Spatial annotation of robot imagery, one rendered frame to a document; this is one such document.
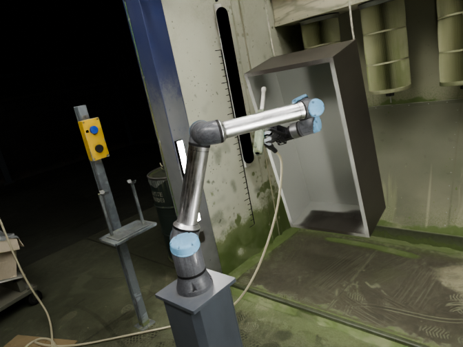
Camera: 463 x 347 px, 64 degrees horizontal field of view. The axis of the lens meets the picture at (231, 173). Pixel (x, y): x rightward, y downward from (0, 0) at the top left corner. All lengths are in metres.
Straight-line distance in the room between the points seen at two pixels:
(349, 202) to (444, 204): 0.77
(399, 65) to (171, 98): 1.81
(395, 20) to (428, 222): 1.59
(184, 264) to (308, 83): 1.46
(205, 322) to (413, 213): 2.07
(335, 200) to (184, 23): 1.73
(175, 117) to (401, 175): 1.97
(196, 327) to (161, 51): 1.74
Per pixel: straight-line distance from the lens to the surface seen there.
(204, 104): 2.85
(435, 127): 3.53
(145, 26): 2.63
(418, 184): 3.42
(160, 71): 2.63
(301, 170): 2.95
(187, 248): 1.84
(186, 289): 1.93
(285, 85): 2.70
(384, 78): 3.30
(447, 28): 3.14
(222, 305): 1.98
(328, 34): 3.54
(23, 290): 3.91
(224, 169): 2.98
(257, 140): 2.16
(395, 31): 3.30
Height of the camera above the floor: 1.65
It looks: 15 degrees down
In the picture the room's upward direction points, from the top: 11 degrees counter-clockwise
